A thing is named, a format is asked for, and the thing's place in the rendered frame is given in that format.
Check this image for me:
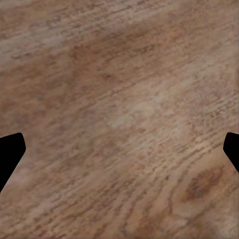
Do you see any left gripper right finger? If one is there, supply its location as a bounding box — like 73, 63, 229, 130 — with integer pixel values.
223, 132, 239, 173

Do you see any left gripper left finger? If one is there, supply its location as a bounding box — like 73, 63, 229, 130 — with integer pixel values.
0, 132, 26, 192

